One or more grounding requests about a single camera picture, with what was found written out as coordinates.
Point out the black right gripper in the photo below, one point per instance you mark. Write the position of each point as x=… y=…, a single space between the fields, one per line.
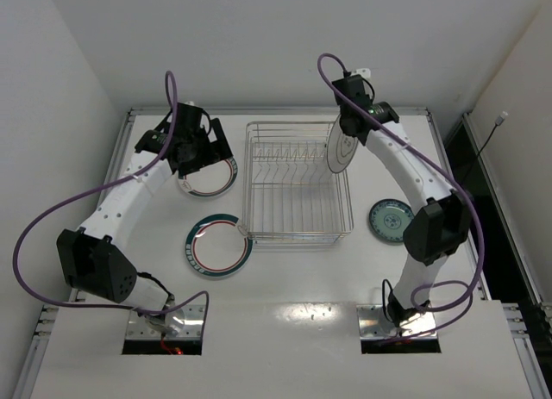
x=349 y=127

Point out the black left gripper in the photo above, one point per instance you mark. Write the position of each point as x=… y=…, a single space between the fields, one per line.
x=206 y=156

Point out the white grey patterned plate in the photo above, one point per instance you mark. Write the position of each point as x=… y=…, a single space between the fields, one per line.
x=340 y=148

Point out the green red rimmed plate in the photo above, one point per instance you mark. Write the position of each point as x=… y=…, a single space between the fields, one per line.
x=211 y=181
x=217 y=246

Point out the green blue patterned plate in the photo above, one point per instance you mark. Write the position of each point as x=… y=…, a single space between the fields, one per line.
x=388 y=219

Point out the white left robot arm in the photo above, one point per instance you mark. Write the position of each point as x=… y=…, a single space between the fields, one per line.
x=92 y=257

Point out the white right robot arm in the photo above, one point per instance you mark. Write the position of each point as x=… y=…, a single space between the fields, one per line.
x=441 y=218

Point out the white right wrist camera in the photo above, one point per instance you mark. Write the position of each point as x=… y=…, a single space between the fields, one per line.
x=363 y=72

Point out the metal wire dish rack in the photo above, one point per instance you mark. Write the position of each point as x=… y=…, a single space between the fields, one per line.
x=291 y=197

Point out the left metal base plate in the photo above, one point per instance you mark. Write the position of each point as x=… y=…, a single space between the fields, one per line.
x=183 y=324

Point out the metal base plate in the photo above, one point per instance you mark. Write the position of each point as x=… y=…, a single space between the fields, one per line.
x=374 y=326
x=183 y=324

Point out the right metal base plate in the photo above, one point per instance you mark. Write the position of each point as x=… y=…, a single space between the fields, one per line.
x=374 y=326

